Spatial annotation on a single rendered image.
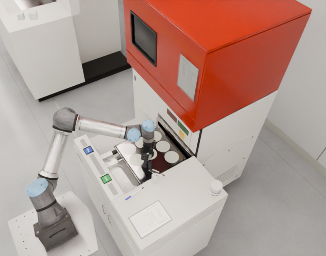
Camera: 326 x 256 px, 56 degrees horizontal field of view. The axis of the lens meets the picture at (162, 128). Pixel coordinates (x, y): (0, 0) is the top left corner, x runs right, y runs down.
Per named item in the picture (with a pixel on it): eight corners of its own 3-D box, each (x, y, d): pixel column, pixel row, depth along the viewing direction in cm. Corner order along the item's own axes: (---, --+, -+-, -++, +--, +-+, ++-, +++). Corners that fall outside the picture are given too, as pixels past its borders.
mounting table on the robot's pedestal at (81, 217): (36, 295, 173) (29, 289, 163) (13, 229, 196) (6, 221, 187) (109, 252, 190) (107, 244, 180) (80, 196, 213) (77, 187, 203)
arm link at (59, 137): (28, 197, 173) (56, 105, 169) (35, 188, 188) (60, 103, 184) (50, 202, 176) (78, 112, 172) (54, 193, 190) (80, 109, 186)
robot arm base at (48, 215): (37, 230, 163) (29, 215, 161) (41, 219, 177) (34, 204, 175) (65, 218, 165) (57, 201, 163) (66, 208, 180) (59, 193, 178)
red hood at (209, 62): (205, 33, 255) (217, -44, 210) (277, 89, 213) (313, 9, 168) (125, 61, 226) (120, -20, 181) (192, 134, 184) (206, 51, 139)
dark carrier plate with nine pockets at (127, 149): (157, 127, 230) (157, 127, 229) (184, 159, 212) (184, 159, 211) (116, 147, 217) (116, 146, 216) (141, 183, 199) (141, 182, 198)
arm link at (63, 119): (51, 107, 159) (143, 127, 168) (55, 106, 169) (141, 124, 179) (47, 129, 160) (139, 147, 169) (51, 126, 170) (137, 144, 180)
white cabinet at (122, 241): (146, 168, 312) (146, 113, 250) (206, 249, 261) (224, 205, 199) (88, 199, 287) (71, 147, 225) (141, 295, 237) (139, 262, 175)
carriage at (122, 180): (110, 154, 218) (110, 152, 215) (137, 193, 198) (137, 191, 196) (100, 159, 214) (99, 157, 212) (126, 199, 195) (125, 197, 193)
